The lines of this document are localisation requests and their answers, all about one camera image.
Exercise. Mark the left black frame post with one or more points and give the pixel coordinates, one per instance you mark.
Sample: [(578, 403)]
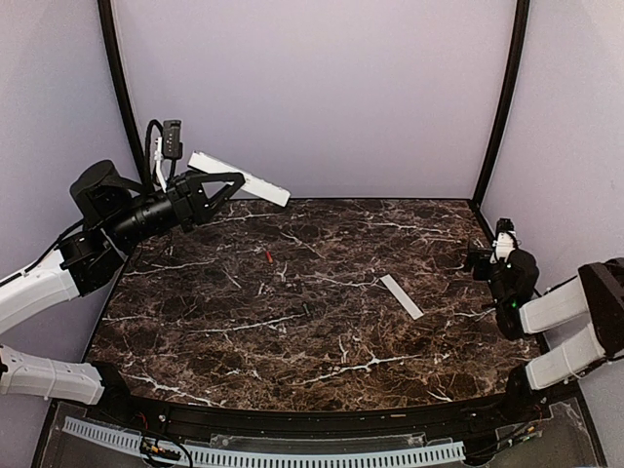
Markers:
[(116, 69)]

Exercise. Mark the right black frame post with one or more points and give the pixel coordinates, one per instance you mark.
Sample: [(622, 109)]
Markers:
[(503, 108)]

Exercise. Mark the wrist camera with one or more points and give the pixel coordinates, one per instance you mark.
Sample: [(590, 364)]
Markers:
[(171, 143), (505, 240)]

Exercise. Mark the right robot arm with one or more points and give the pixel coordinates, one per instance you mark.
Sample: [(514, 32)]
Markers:
[(595, 292)]

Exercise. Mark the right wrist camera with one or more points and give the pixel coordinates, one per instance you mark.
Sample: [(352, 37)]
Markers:
[(505, 240)]

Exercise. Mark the white remote control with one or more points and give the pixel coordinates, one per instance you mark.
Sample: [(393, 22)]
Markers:
[(253, 185)]

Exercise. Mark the white battery cover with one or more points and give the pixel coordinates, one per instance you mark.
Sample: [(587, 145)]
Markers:
[(402, 297)]

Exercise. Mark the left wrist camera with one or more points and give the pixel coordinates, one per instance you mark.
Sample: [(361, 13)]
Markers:
[(171, 143)]

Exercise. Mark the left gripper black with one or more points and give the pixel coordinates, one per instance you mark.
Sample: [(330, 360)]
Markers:
[(190, 201)]

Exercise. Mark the black frame post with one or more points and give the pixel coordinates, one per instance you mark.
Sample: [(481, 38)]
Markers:
[(503, 108), (116, 69)]

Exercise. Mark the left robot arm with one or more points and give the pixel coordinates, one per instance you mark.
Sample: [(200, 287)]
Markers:
[(117, 215)]

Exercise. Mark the black front rail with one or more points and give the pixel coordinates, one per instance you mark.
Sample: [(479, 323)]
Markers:
[(473, 421)]

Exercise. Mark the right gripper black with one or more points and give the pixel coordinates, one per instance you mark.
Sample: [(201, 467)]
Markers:
[(481, 255)]

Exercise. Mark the grey slotted cable duct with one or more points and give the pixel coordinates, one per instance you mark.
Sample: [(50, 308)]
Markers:
[(133, 444)]

